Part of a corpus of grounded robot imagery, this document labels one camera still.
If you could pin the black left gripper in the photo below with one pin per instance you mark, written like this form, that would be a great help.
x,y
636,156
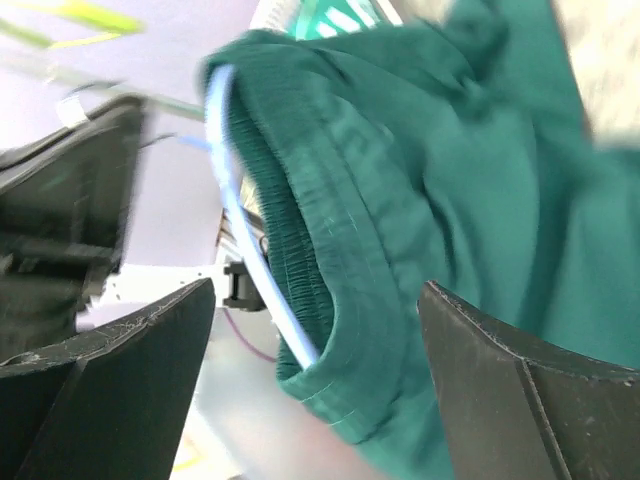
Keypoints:
x,y
65,203

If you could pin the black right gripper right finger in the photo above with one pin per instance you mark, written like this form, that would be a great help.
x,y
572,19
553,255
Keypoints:
x,y
516,407

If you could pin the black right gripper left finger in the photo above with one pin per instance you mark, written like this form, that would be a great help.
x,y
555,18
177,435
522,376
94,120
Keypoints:
x,y
108,403

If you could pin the teal green shorts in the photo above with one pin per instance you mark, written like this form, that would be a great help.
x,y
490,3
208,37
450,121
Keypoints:
x,y
456,153

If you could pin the yellow hanger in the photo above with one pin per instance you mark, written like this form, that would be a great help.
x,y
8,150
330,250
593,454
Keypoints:
x,y
85,41

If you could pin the lime green hanger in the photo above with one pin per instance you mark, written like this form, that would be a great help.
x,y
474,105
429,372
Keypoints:
x,y
85,13

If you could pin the silver clothes rack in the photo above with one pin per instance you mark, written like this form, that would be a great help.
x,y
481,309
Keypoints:
x,y
78,80

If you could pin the white laundry basket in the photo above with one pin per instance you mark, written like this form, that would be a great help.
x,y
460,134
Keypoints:
x,y
276,15

